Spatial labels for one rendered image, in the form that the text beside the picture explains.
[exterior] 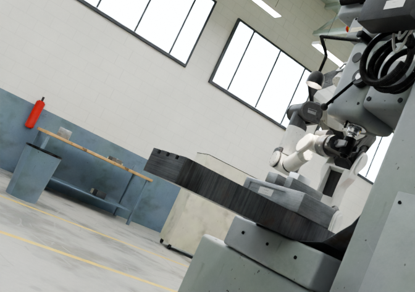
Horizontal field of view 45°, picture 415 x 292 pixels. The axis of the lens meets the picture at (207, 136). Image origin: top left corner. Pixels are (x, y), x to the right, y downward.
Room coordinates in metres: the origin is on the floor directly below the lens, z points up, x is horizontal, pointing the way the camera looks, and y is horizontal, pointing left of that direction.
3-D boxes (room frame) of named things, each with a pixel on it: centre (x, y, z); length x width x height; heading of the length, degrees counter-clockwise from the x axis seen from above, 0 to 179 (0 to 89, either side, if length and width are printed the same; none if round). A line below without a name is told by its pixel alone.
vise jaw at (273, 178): (1.80, -0.33, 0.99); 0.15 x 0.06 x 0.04; 117
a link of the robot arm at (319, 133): (2.03, -0.45, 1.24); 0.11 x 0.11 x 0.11; 15
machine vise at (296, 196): (1.78, -0.35, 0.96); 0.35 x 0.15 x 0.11; 27
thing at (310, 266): (1.83, -0.49, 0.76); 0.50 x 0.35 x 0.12; 29
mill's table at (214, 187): (1.81, -0.45, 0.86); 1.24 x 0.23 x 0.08; 119
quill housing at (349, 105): (1.82, -0.49, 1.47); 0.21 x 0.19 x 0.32; 119
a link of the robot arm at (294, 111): (2.34, -0.37, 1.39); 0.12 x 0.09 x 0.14; 16
